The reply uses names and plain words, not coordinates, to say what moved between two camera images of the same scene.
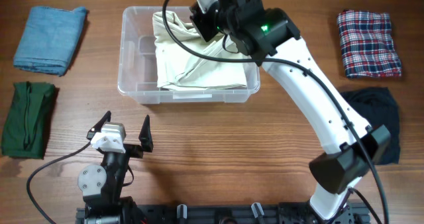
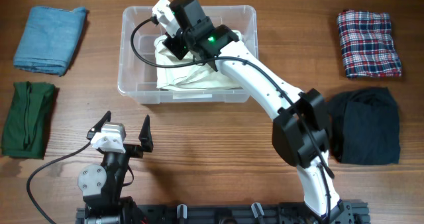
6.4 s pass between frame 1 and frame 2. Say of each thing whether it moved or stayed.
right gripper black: moved
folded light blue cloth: stayed
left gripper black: stayed
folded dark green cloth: stayed
